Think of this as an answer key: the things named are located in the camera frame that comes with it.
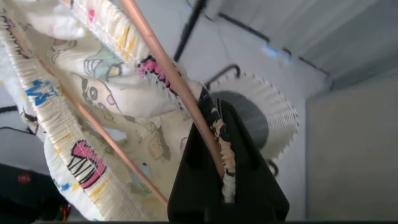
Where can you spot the white curtain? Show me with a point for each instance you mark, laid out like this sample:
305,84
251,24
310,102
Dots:
342,31

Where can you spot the pink clothes hanger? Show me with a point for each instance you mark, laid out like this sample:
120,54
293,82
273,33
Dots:
174,79

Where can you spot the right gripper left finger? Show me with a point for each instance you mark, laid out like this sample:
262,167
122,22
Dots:
192,180

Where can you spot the black clothes rack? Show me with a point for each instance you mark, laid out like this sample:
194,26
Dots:
190,28

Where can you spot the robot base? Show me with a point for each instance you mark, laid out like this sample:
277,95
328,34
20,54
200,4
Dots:
25,199

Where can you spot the white laundry basket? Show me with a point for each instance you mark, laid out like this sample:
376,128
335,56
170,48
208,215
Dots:
280,109

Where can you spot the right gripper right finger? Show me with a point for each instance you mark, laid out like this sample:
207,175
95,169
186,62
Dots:
255,180

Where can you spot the cream printed garment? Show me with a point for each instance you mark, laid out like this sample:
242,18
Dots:
93,93

